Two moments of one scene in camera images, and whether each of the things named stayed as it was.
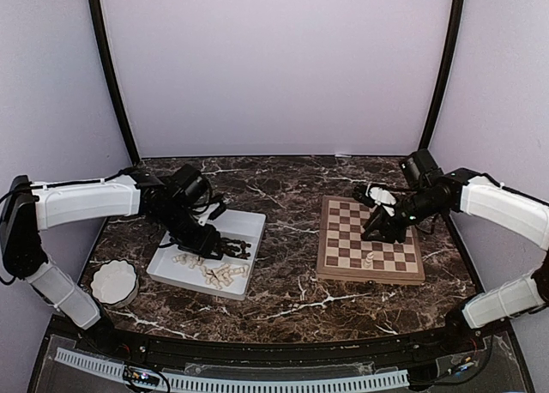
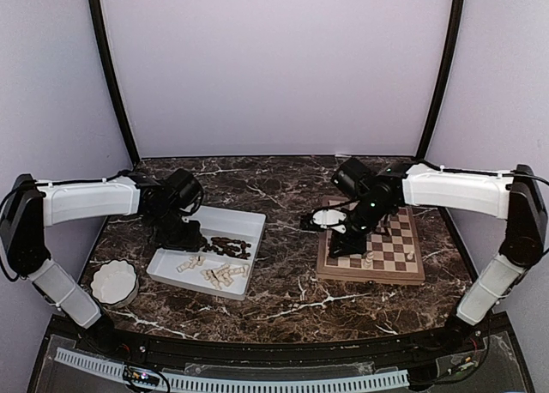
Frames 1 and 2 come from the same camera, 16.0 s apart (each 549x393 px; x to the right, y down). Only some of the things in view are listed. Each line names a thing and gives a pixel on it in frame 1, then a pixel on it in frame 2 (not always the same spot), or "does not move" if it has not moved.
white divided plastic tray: [227, 277] does not move
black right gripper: [388, 226] → [352, 245]
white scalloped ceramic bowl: [115, 282] does not move
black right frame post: [451, 63] does not move
